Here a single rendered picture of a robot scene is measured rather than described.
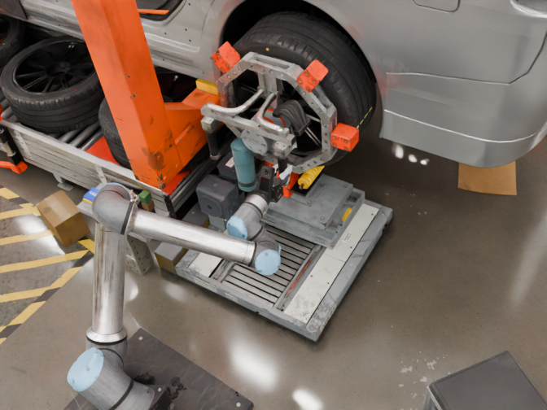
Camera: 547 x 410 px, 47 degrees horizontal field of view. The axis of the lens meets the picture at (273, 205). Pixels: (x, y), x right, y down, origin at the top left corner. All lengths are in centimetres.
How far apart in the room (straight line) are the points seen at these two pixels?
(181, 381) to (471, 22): 169
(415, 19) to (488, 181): 151
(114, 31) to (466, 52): 124
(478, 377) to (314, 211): 112
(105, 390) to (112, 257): 46
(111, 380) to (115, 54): 117
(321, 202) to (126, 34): 128
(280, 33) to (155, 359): 139
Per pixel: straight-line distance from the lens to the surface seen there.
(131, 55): 250
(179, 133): 291
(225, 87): 270
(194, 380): 258
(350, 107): 251
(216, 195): 299
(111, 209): 214
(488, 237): 335
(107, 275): 235
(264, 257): 217
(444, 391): 249
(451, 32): 227
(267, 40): 253
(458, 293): 313
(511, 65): 228
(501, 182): 361
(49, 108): 370
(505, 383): 254
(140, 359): 268
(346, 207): 322
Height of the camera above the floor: 257
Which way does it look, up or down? 48 degrees down
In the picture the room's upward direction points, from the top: 8 degrees counter-clockwise
